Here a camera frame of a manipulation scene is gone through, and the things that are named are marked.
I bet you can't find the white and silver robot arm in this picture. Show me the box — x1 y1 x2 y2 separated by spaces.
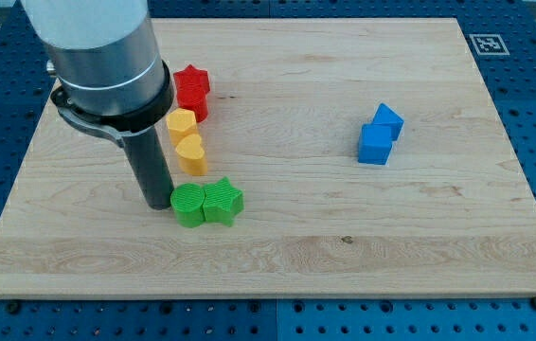
22 0 172 148

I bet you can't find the yellow heart block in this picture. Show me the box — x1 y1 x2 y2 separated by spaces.
175 134 207 176

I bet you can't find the green star block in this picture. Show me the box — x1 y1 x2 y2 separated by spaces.
202 177 244 226

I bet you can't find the green cylinder block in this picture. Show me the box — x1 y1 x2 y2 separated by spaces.
170 183 205 228

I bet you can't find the yellow hexagon block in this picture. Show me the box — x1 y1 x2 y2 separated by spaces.
166 108 198 147

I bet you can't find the red cylinder block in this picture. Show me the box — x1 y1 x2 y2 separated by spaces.
176 86 208 122

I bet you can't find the blue cube block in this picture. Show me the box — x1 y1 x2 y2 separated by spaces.
357 124 393 165

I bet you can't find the red star block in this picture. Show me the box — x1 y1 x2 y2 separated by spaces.
173 64 210 94

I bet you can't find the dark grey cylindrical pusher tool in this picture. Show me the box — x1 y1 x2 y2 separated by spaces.
122 126 173 210

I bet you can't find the blue triangle block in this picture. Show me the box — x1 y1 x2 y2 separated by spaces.
372 103 404 141

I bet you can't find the wooden board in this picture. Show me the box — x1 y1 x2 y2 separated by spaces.
0 18 536 300

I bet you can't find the white fiducial marker tag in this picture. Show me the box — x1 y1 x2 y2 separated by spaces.
469 33 509 56

